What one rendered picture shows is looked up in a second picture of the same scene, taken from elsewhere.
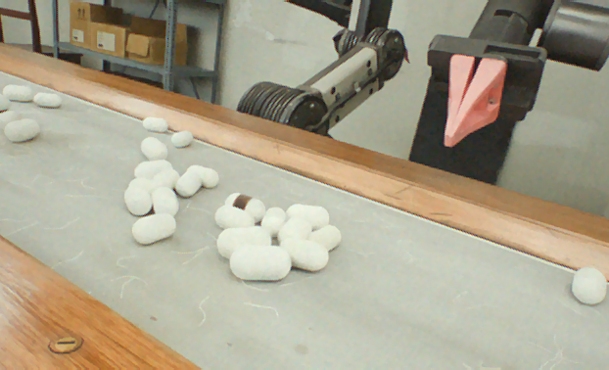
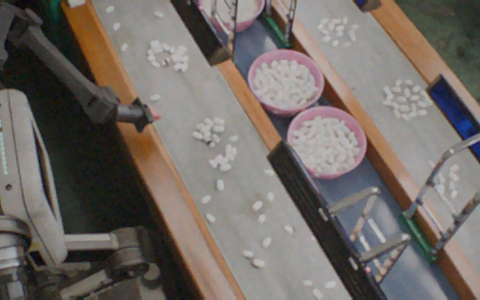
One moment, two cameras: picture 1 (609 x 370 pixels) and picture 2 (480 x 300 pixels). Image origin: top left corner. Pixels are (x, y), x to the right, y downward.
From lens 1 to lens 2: 2.20 m
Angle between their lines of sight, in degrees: 99
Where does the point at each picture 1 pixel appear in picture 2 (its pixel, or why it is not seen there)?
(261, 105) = (140, 249)
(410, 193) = (156, 139)
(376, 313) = (203, 109)
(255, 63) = not seen: outside the picture
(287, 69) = not seen: outside the picture
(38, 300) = (254, 114)
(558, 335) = (175, 95)
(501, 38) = (138, 106)
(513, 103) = not seen: hidden behind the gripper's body
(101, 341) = (249, 105)
